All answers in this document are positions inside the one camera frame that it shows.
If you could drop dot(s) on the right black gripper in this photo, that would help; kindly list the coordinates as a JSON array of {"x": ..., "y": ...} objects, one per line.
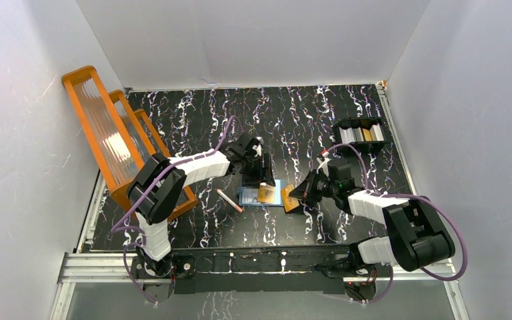
[{"x": 305, "y": 190}]

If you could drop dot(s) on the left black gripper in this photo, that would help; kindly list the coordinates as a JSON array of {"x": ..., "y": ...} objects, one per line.
[{"x": 259, "y": 166}]

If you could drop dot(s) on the blue leather card holder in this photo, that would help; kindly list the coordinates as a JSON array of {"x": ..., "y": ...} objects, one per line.
[{"x": 279, "y": 184}]

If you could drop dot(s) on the white credit card stack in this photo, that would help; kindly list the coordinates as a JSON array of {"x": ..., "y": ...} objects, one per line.
[{"x": 347, "y": 135}]

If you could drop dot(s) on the black card box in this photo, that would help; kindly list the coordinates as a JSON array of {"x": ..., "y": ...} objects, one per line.
[{"x": 357, "y": 124}]

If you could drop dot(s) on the gold credit card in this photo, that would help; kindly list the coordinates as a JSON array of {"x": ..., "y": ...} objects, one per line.
[
  {"x": 366, "y": 134},
  {"x": 290, "y": 203}
]

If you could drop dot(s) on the orange credit card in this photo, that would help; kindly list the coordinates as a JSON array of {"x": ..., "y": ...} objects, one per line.
[{"x": 266, "y": 194}]

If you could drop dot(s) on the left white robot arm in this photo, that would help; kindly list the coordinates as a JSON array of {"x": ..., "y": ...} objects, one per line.
[{"x": 155, "y": 191}]

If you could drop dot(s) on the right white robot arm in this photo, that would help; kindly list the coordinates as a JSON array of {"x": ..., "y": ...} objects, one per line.
[{"x": 416, "y": 236}]

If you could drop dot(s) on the rear white card stack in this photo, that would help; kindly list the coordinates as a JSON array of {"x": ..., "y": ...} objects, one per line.
[{"x": 376, "y": 133}]

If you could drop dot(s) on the white pink pen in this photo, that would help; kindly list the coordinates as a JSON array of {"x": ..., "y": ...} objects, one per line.
[{"x": 229, "y": 200}]

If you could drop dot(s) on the orange tiered organizer rack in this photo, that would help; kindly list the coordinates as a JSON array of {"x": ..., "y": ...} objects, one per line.
[{"x": 121, "y": 139}]

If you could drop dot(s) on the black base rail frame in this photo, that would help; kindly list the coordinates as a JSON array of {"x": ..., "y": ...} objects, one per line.
[{"x": 326, "y": 268}]

